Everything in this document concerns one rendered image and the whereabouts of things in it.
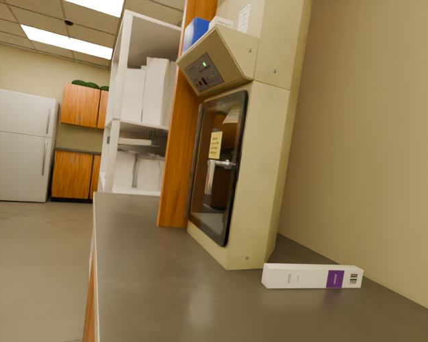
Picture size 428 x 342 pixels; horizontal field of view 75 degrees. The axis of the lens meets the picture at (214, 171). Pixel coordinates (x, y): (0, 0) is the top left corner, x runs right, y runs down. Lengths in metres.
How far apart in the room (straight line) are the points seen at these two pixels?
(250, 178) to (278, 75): 0.26
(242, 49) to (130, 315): 0.59
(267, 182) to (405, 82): 0.48
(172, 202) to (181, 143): 0.21
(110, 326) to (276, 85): 0.61
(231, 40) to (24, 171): 5.12
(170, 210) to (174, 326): 0.58
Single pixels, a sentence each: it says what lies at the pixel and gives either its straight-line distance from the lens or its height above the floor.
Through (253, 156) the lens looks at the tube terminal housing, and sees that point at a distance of 0.69.
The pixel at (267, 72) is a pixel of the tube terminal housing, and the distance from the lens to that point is 0.73.
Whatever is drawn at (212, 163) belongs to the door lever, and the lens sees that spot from 0.69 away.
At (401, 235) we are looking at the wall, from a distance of 0.90.
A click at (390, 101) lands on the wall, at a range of 0.97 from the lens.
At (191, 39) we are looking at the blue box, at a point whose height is 1.54.
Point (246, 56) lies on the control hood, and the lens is 0.71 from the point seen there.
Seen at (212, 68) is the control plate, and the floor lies 1.45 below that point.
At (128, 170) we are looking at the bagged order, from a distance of 1.99.
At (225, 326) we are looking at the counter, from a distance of 0.53.
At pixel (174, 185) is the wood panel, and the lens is 1.01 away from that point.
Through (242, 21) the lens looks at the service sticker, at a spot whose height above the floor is 1.59.
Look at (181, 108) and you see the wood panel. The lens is 1.01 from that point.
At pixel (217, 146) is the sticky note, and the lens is 0.79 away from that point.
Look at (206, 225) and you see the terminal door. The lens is 0.81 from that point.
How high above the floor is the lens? 1.22
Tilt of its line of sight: 3 degrees down
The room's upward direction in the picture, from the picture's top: 8 degrees clockwise
